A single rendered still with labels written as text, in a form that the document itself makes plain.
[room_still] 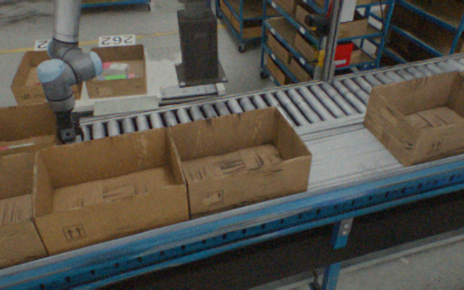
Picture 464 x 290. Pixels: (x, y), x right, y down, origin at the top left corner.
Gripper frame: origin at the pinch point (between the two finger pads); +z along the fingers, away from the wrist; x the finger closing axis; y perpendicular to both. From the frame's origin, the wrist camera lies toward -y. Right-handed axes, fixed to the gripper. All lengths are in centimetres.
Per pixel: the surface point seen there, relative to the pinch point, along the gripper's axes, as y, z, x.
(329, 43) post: 27, -16, -125
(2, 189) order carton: -29.2, -12.3, 19.4
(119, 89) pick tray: 46, 1, -21
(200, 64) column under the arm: 48, -5, -64
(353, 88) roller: 17, 6, -137
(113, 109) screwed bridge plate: 34.9, 5.1, -16.7
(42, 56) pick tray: 89, -1, 14
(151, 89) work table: 48, 5, -36
